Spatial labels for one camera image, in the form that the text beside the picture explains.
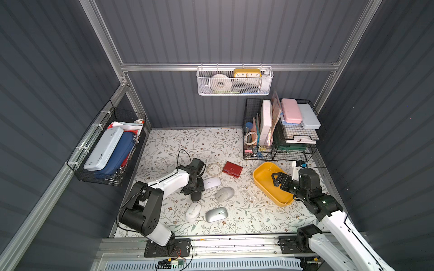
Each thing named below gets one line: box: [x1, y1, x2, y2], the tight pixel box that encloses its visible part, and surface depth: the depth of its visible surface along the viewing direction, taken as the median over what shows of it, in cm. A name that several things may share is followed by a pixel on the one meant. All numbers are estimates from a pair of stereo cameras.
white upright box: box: [259, 99, 272, 147], surface depth 95 cm
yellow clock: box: [233, 68, 263, 78], surface depth 90 cm
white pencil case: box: [83, 127, 124, 172], surface depth 68 cm
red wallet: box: [222, 160, 244, 179], surface depth 99 cm
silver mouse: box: [205, 207, 228, 223], surface depth 85 cm
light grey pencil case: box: [297, 103, 321, 130], surface depth 96 cm
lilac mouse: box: [202, 177, 221, 190], surface depth 95 cm
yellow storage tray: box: [252, 162, 294, 208], surface depth 95 cm
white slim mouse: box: [185, 202, 202, 223], surface depth 84 cm
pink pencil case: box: [280, 98, 303, 125], surface depth 96 cm
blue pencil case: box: [92, 131, 136, 178], surface depth 68 cm
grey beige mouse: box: [215, 186, 235, 203], surface depth 88 cm
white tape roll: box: [210, 73, 233, 93], surface depth 86 cm
